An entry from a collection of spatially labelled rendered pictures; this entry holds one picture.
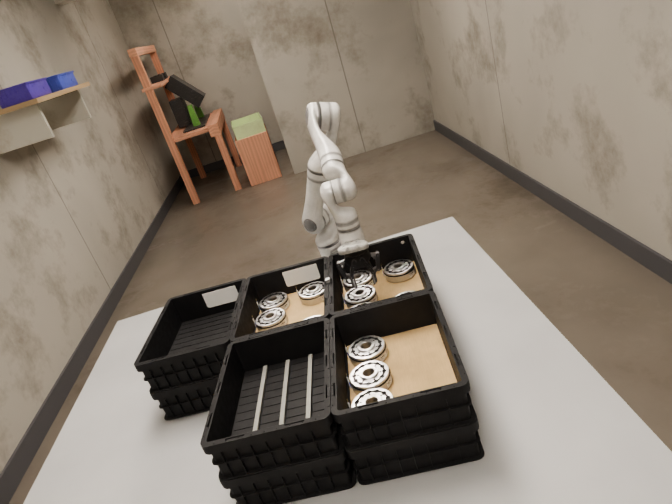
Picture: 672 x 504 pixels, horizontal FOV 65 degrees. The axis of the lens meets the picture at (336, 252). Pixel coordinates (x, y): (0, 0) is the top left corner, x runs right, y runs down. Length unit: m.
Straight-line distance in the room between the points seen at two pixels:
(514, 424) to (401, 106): 5.47
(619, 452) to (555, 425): 0.14
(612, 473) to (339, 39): 5.62
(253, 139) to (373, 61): 1.67
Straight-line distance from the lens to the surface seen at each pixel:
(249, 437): 1.21
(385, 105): 6.50
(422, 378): 1.34
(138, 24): 8.10
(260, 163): 6.57
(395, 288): 1.72
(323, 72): 6.36
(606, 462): 1.31
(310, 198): 1.88
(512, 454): 1.32
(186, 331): 1.94
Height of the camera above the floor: 1.69
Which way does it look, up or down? 24 degrees down
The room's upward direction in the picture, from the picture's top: 18 degrees counter-clockwise
